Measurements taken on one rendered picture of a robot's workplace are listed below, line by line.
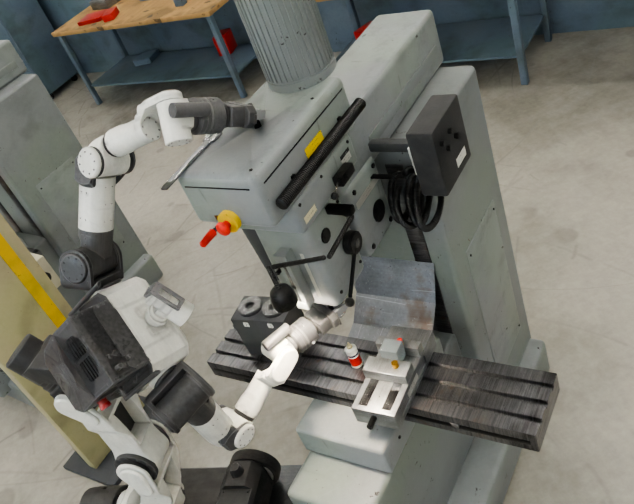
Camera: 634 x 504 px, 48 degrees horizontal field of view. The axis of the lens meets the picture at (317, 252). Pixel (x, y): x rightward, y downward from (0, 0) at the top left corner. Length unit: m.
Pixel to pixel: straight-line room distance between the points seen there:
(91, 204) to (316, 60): 0.69
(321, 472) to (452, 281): 0.78
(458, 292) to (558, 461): 0.98
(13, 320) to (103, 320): 1.67
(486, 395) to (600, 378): 1.26
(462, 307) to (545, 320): 1.16
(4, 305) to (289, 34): 2.06
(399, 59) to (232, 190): 0.82
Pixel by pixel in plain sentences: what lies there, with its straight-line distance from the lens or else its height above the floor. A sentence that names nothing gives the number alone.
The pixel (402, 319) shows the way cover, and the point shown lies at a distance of 2.56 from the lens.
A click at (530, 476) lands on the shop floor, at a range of 3.17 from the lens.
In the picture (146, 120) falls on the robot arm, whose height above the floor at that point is 2.04.
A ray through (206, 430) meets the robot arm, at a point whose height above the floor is 1.27.
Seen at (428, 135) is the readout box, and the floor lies 1.72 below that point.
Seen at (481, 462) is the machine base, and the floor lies 0.20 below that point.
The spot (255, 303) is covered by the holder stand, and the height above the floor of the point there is 1.13.
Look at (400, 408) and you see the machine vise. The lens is 2.21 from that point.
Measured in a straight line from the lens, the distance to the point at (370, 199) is 2.12.
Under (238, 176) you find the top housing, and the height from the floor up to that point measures 1.89.
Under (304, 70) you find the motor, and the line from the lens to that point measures 1.93.
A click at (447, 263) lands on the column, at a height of 1.09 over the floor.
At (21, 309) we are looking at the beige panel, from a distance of 3.52.
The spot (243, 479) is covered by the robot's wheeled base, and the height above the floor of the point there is 0.61.
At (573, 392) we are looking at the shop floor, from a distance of 3.40.
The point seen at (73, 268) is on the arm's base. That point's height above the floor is 1.77.
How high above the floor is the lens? 2.68
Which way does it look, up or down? 36 degrees down
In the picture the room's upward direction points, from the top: 23 degrees counter-clockwise
